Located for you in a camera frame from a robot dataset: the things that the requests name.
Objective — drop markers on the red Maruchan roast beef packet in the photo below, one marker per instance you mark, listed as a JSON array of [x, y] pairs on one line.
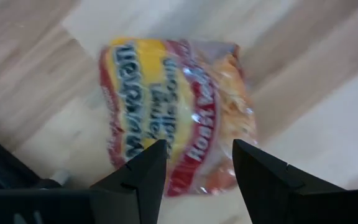
[[179, 109]]

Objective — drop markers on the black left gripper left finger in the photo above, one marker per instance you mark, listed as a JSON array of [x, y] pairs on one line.
[[151, 180]]

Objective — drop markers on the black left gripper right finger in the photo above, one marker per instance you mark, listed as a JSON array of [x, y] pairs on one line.
[[266, 186]]

